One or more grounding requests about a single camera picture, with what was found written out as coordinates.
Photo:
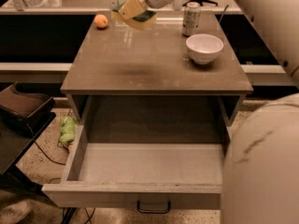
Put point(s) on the white ceramic bowl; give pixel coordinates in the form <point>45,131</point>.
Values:
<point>203,48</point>

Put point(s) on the black drawer handle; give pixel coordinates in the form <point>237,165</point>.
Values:
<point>153,208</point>

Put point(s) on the silver soda can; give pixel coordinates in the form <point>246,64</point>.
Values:
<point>191,18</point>

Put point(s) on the open grey drawer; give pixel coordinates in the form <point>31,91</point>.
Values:
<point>117,175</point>

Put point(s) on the orange fruit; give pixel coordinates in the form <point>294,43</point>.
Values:
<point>101,21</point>

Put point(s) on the green and yellow sponge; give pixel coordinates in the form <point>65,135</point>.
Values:
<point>140,22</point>

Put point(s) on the green crumpled bag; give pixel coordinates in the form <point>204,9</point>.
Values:
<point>68,130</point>

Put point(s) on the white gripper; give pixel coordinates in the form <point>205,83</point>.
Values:
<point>131,8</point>

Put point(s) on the white shoe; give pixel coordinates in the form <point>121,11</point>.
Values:
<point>15,213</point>

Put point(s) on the grey cabinet with tabletop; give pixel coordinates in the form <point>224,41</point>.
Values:
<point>130,86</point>

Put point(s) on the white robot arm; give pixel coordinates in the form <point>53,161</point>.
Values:
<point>261,169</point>

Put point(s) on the dark chair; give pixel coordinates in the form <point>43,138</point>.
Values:
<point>23,117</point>

